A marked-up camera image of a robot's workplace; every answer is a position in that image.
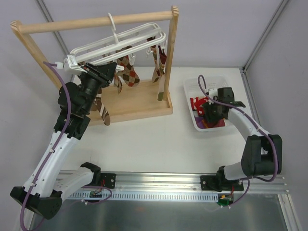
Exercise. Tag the wooden hanger rack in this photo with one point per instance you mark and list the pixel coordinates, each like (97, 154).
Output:
(133, 102)

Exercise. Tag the beige patterned sock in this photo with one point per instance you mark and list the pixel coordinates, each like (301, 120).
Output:
(159, 77)

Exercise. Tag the green circuit board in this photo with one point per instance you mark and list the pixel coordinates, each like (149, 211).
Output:
(224, 201)

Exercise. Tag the white plastic clip hanger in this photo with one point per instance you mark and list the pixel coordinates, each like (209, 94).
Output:
(121, 44)

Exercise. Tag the purple orange striped sock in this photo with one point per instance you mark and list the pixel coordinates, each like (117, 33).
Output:
(202, 123)

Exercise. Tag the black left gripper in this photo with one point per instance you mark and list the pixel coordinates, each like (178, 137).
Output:
(100, 71)

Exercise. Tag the white plastic basket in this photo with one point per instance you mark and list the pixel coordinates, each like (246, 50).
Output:
(200, 94)

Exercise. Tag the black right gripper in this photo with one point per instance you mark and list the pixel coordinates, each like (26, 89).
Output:
(214, 113)

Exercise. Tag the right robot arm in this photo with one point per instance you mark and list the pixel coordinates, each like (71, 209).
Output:
(262, 155)

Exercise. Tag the argyle sock right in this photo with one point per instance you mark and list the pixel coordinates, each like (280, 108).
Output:
(129, 75)

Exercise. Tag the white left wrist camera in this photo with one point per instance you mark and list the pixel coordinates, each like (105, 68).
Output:
(70, 65)

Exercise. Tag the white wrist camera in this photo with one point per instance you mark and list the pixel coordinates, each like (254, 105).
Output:
(213, 93)
(70, 65)

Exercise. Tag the brown striped sock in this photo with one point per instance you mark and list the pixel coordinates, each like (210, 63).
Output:
(100, 107)

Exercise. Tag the red white sock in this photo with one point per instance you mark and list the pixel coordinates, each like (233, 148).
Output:
(197, 104)

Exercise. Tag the aluminium mounting rail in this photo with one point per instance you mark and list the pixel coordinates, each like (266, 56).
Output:
(169, 187)

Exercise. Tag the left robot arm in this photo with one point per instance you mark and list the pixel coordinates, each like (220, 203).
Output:
(42, 193)

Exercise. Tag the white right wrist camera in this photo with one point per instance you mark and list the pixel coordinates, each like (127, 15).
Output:
(213, 93)

